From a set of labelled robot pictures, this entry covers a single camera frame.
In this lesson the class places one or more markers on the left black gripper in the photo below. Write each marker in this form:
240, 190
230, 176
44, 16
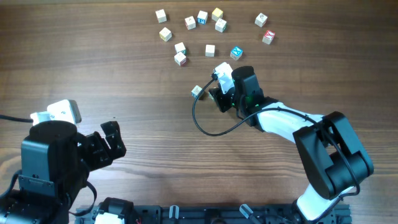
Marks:
104, 155

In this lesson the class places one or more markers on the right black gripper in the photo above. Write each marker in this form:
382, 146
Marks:
220, 97

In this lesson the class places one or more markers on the blue X wooden block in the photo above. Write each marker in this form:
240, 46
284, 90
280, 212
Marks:
236, 53

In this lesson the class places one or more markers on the wooden block blue Y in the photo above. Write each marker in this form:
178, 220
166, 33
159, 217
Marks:
196, 92

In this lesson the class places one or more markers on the plain wooden block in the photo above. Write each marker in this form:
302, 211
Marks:
210, 51

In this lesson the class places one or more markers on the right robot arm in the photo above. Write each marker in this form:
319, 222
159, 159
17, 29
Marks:
333, 157

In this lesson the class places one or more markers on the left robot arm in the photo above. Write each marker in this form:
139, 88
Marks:
56, 163

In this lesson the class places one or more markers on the red top wooden block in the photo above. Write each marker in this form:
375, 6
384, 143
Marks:
268, 37

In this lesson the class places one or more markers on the wooden block green side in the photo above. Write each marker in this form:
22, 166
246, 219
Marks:
220, 25

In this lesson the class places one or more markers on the wooden block red side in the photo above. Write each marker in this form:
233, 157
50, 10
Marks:
180, 58

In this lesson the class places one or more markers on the wooden block far right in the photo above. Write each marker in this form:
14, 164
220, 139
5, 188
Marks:
260, 20

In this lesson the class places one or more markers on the wooden block teal side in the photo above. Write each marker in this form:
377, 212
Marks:
180, 47

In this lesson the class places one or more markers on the yellow top wooden block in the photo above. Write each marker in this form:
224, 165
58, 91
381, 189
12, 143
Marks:
217, 14

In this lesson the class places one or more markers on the wooden block blue side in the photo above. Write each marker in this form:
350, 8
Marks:
202, 17

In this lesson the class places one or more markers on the wooden block red letter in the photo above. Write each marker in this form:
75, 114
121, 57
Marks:
190, 22

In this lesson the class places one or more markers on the wooden block yellow side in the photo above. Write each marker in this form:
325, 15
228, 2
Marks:
165, 34

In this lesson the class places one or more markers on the wooden block top left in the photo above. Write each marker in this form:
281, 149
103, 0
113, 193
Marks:
161, 16

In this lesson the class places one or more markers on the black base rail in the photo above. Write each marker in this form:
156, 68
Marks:
114, 210

